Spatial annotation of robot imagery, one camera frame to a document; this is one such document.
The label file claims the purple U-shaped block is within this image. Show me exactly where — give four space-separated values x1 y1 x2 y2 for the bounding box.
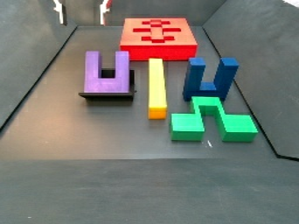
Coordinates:
85 51 130 93

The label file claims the green zigzag block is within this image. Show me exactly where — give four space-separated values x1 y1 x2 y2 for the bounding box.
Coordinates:
171 96 258 142

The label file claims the yellow long bar block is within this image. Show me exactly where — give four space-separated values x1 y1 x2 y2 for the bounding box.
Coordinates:
149 59 167 119

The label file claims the black angled fixture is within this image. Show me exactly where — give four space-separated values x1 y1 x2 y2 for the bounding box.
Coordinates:
79 70 137 101

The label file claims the red board with slots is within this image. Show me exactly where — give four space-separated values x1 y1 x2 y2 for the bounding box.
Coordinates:
119 17 199 61

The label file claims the blue U-shaped block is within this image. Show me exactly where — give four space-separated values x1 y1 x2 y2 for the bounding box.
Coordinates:
182 58 239 102

